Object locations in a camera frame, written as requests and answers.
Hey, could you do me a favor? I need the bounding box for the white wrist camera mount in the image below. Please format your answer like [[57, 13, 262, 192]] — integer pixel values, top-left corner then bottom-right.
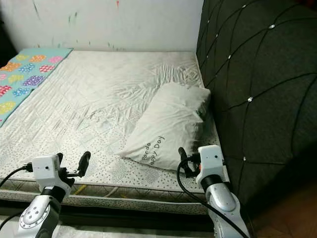
[[31, 155, 70, 191], [196, 145, 226, 181]]

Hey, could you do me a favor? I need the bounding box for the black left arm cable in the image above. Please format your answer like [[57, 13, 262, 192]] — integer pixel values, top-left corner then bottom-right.
[[0, 212, 20, 234], [0, 166, 33, 189]]

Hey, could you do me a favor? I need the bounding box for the grey patterned quilted mattress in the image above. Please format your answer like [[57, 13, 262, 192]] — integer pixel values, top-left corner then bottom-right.
[[0, 50, 228, 216]]

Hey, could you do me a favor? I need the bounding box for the dark tufted headboard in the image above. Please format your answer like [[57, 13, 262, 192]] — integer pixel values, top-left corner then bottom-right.
[[196, 0, 317, 219]]

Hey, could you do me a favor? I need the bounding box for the teal blanket with colourful hearts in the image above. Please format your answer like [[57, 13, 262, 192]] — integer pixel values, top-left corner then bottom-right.
[[0, 47, 74, 127]]

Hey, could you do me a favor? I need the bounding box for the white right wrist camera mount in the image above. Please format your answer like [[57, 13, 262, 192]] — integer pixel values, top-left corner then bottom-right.
[[196, 145, 226, 181]]

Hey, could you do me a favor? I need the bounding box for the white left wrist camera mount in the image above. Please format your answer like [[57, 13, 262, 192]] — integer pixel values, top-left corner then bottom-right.
[[31, 155, 70, 191]]

